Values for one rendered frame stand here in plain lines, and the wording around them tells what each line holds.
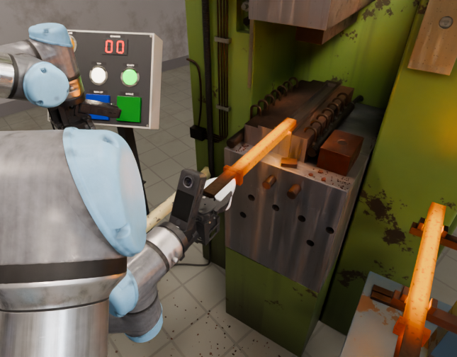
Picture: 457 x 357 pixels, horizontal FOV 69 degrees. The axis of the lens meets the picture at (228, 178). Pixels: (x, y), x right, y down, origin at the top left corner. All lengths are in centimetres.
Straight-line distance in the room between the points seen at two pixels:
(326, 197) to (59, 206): 75
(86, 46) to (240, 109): 52
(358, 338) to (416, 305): 28
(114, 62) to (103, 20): 280
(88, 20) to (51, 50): 304
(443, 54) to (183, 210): 66
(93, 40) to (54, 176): 90
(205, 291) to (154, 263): 119
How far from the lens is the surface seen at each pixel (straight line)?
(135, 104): 107
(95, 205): 28
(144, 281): 58
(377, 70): 134
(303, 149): 96
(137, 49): 110
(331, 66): 137
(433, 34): 92
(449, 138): 101
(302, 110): 110
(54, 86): 67
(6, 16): 365
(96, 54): 115
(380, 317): 100
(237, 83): 116
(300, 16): 85
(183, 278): 182
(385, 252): 128
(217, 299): 173
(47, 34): 82
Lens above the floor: 146
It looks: 38 degrees down
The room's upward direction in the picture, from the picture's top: straight up
